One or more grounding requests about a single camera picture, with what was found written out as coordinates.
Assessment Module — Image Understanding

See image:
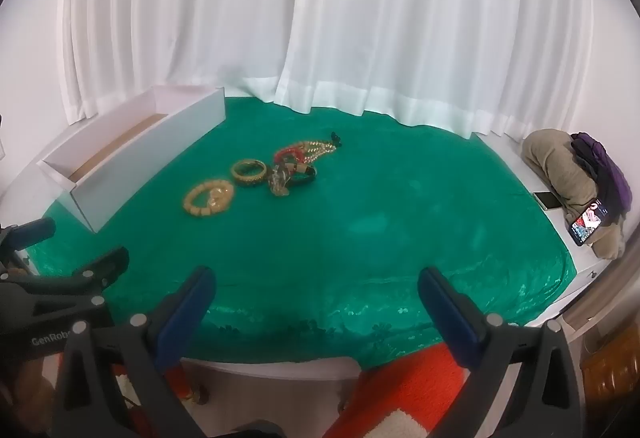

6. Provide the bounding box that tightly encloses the phone with lit screen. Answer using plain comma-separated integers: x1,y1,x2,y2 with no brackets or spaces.
569,199,612,247

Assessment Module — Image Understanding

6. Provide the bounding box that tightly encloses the tasselled gold bead bracelet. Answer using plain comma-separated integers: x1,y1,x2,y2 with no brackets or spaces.
312,130,346,161

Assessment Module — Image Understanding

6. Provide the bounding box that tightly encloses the orange and white rug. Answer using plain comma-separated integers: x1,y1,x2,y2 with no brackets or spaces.
167,343,481,438

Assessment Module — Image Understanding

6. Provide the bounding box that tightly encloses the cream beaded bracelet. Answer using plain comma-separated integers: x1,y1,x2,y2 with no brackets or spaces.
182,179,228,219

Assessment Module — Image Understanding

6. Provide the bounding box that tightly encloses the red bracelet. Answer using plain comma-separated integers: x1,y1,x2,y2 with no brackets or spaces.
274,144,306,166

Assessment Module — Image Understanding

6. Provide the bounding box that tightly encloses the green cloth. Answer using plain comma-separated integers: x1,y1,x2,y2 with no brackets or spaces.
37,95,576,366

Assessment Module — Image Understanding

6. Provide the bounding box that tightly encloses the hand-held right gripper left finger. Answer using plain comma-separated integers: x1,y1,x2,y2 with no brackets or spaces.
52,265,218,438

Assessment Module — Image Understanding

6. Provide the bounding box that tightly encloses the brown wooden cabinet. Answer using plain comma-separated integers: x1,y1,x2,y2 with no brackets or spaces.
582,323,637,399

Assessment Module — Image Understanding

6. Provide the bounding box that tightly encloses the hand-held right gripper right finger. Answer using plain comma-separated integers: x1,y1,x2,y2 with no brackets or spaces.
417,266,588,438

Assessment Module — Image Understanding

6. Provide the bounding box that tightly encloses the purple cloth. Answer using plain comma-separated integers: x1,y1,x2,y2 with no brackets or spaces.
571,132,633,219

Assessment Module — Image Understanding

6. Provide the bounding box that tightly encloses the gold bangle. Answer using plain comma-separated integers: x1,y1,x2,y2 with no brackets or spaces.
231,159,267,187

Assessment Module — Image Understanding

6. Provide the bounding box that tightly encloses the white curtain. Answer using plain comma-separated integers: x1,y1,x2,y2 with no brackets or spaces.
60,0,303,125
275,0,603,141

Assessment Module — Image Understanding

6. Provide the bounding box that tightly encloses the khaki cloth bundle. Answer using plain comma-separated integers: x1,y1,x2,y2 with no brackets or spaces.
522,129,628,261

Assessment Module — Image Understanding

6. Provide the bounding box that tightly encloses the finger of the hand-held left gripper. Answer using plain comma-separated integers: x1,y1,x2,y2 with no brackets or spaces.
0,246,131,319
0,217,57,269

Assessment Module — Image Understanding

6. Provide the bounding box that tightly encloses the white cardboard box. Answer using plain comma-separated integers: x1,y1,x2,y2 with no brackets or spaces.
37,85,227,233

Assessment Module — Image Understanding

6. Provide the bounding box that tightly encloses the phone with dark screen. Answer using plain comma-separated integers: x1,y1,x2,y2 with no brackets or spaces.
532,190,563,211

